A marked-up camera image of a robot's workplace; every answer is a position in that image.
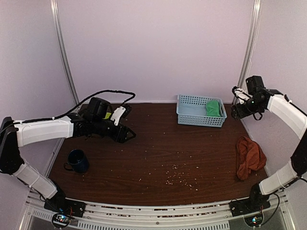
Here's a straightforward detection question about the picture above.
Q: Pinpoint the green plastic bowl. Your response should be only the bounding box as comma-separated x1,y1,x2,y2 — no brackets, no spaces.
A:
103,112,112,120

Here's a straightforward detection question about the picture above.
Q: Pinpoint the green towel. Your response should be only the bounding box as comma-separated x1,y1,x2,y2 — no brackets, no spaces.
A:
205,100,221,117

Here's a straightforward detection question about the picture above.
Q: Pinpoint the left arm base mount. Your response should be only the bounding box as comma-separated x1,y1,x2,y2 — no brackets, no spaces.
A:
44,199,86,218

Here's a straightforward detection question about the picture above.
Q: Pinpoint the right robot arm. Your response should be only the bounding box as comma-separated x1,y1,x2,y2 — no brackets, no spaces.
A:
231,76,307,212

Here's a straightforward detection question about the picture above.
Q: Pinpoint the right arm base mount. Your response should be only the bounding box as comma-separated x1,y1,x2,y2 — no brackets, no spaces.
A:
229,198,271,217

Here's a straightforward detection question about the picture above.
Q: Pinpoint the dark blue mug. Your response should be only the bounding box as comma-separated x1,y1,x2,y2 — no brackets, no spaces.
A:
63,149,89,173

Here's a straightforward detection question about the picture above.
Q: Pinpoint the right aluminium frame post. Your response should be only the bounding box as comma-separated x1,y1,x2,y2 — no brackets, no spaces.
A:
237,0,262,88

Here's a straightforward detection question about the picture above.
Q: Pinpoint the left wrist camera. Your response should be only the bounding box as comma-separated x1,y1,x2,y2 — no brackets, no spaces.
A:
110,104,132,126

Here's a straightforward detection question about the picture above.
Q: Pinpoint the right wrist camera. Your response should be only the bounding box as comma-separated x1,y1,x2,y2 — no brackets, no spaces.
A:
232,86,251,104

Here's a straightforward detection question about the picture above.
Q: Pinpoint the left aluminium frame post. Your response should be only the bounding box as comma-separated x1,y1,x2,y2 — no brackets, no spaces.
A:
50,0,79,104

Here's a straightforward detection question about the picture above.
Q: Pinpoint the light blue plastic basket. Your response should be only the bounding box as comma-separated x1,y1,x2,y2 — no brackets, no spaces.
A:
176,94,227,128

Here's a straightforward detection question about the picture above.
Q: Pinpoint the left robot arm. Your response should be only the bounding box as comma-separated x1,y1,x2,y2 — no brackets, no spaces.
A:
0,97,136,213

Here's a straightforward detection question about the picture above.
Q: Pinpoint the brown towel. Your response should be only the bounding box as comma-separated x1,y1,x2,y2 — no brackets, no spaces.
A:
236,136,267,181

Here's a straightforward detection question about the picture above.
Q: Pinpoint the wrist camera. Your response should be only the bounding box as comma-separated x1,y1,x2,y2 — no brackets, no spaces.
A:
232,86,251,104
110,104,132,126

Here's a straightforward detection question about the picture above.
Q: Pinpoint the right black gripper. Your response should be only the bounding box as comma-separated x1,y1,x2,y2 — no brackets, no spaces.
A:
231,96,262,121

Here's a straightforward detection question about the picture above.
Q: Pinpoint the aluminium frame post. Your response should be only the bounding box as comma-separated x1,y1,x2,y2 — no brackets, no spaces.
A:
237,0,262,88
50,0,79,104

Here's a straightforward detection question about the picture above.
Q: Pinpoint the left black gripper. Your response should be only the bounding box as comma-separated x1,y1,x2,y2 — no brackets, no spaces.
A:
92,117,136,143

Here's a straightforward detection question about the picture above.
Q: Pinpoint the aluminium front rail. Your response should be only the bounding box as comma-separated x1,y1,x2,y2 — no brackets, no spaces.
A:
19,189,295,230

